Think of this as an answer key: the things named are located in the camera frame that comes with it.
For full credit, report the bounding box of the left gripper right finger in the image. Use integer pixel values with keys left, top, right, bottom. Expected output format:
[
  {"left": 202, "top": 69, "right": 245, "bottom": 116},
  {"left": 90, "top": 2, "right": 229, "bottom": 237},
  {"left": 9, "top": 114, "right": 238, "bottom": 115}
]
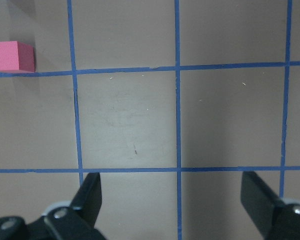
[{"left": 240, "top": 171, "right": 300, "bottom": 240}]

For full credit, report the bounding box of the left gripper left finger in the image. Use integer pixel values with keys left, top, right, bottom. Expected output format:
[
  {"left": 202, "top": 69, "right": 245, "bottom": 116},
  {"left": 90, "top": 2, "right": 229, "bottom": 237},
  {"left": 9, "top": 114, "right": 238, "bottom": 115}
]
[{"left": 0, "top": 172, "right": 106, "bottom": 240}]

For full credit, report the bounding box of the brown paper table cover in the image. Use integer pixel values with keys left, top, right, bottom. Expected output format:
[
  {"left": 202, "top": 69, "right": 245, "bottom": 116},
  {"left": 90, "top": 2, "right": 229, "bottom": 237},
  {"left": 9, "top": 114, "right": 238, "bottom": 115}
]
[{"left": 0, "top": 0, "right": 300, "bottom": 240}]

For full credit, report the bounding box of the pink foam block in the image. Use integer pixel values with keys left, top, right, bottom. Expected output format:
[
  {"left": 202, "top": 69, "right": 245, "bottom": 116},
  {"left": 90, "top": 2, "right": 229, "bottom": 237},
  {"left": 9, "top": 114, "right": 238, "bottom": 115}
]
[{"left": 0, "top": 41, "right": 35, "bottom": 74}]

